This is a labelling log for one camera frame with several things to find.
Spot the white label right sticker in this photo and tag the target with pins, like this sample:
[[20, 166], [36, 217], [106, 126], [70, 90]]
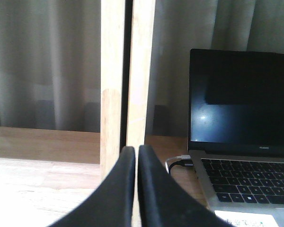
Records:
[[241, 219]]

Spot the silver laptop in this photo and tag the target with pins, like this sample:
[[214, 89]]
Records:
[[236, 130]]

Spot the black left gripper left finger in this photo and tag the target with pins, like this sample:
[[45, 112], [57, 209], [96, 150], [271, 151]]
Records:
[[111, 204]]

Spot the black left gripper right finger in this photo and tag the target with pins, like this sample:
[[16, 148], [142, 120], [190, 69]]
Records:
[[163, 203]]

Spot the grey curtain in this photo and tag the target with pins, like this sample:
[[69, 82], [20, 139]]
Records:
[[181, 25]]

